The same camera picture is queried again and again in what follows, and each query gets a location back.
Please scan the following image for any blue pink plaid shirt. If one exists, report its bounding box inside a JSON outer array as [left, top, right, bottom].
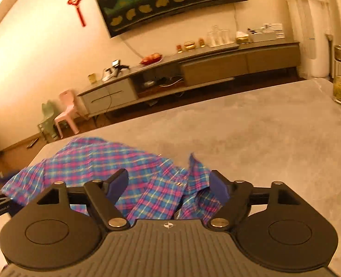
[[1, 138, 222, 224]]

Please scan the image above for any green plastic child chair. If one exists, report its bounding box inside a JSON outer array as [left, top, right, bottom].
[[38, 100, 59, 141]]

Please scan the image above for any pink plastic child chair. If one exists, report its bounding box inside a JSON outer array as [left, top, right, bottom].
[[55, 89, 80, 138]]

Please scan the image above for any small yellow cup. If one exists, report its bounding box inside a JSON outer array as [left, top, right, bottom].
[[88, 73, 97, 84]]

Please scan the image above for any black phone stand gadget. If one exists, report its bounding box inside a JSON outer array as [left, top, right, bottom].
[[102, 59, 129, 82]]

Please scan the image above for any long grey TV cabinet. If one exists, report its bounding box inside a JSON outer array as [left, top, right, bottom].
[[78, 39, 300, 117]]

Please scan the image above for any red fruit plate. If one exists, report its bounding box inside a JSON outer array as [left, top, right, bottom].
[[140, 53, 162, 66]]

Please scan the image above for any golden ornament bowl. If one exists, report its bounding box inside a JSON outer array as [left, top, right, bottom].
[[184, 41, 196, 51]]

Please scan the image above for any clear glass cup set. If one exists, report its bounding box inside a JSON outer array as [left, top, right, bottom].
[[207, 25, 234, 48]]

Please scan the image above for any white tissue box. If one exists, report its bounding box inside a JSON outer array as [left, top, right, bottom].
[[247, 23, 285, 42]]

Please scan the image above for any white curtain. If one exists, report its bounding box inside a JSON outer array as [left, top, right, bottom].
[[286, 0, 341, 79]]

